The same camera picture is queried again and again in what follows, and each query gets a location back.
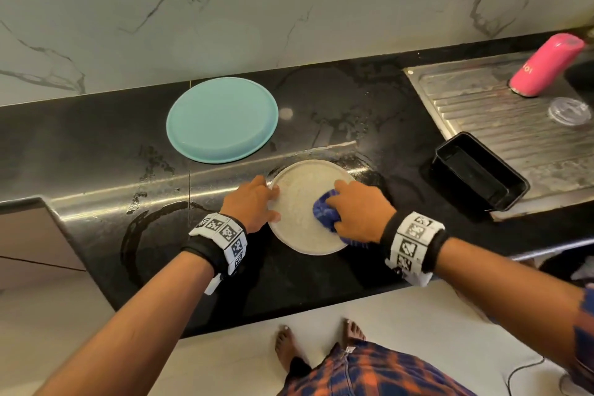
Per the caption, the person's right hand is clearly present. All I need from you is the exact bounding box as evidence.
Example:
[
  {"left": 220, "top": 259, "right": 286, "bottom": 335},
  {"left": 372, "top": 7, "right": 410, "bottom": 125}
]
[{"left": 325, "top": 179, "right": 398, "bottom": 246}]

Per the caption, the person's left hand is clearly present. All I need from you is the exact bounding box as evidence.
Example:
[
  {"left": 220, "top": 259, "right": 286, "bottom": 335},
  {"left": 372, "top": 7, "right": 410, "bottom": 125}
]
[{"left": 219, "top": 174, "right": 282, "bottom": 235}]

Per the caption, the blue striped cloth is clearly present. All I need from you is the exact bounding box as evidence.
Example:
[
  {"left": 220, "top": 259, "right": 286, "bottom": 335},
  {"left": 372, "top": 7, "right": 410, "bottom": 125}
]
[{"left": 312, "top": 191, "right": 358, "bottom": 246}]

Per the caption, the speckled white plate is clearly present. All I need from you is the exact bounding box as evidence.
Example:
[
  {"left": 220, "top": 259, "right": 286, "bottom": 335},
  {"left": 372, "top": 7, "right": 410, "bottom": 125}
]
[{"left": 266, "top": 159, "right": 358, "bottom": 257}]

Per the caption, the teal plate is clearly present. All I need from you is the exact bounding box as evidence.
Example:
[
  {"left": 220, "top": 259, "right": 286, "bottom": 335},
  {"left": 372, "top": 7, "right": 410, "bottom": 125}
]
[{"left": 165, "top": 76, "right": 280, "bottom": 166}]

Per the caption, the person's left forearm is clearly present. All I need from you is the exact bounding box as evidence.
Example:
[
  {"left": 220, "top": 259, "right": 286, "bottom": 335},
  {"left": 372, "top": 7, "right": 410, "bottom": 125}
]
[{"left": 32, "top": 252, "right": 217, "bottom": 396}]

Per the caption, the person's right foot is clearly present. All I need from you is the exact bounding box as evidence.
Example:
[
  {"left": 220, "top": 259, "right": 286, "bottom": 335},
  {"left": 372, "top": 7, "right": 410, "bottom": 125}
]
[{"left": 340, "top": 317, "right": 368, "bottom": 348}]

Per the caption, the person's foot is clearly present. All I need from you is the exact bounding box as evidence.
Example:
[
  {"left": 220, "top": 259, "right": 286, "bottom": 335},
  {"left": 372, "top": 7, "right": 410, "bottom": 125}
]
[
  {"left": 273, "top": 324, "right": 300, "bottom": 372},
  {"left": 340, "top": 317, "right": 368, "bottom": 348}
]

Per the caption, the person's left foot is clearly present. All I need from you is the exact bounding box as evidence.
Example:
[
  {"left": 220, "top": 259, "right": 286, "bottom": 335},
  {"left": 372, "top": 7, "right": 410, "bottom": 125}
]
[{"left": 273, "top": 324, "right": 300, "bottom": 372}]

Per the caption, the left wrist marker band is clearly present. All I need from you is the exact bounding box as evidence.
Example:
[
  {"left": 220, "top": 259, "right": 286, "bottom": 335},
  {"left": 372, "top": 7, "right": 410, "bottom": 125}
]
[{"left": 182, "top": 212, "right": 249, "bottom": 276}]

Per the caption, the wrist marker band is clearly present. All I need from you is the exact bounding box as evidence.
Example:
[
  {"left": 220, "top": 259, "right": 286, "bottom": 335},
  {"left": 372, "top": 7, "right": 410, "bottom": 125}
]
[
  {"left": 182, "top": 212, "right": 249, "bottom": 276},
  {"left": 379, "top": 210, "right": 450, "bottom": 287}
]

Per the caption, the right wrist marker band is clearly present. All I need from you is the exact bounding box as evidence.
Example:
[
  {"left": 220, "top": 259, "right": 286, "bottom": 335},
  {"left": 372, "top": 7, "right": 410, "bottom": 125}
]
[{"left": 379, "top": 210, "right": 450, "bottom": 287}]

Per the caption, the black plastic tray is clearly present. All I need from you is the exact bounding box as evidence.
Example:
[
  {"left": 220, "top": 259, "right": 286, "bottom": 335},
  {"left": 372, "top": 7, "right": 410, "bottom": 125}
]
[{"left": 431, "top": 131, "right": 531, "bottom": 216}]

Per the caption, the blue orange plaid shirt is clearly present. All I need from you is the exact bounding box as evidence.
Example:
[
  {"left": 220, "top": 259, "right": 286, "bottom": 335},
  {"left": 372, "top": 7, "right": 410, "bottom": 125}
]
[{"left": 278, "top": 282, "right": 594, "bottom": 396}]

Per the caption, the steel sink drainboard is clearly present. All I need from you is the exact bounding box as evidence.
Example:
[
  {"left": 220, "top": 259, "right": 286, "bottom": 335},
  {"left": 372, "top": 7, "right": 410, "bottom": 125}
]
[{"left": 403, "top": 38, "right": 594, "bottom": 222}]

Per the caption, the brown lower drawer unit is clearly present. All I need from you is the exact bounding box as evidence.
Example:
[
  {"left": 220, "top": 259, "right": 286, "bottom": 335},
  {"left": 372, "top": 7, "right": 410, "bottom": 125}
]
[{"left": 0, "top": 198, "right": 89, "bottom": 292}]

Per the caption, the clear plastic lid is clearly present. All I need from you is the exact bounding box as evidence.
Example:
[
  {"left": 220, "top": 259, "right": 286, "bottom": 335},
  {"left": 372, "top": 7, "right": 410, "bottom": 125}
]
[{"left": 546, "top": 96, "right": 592, "bottom": 127}]

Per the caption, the red bear cup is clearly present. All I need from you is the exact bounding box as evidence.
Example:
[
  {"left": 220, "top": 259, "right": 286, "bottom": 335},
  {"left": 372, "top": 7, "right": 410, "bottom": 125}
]
[{"left": 507, "top": 33, "right": 587, "bottom": 99}]

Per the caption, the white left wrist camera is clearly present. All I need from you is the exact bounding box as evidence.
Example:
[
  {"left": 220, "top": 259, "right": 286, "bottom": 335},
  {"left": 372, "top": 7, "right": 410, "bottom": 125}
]
[{"left": 204, "top": 273, "right": 226, "bottom": 296}]

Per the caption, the black floor cable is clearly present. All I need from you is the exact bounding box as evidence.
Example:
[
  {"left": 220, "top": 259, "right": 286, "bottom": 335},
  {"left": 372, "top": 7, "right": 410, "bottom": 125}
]
[{"left": 506, "top": 356, "right": 549, "bottom": 396}]

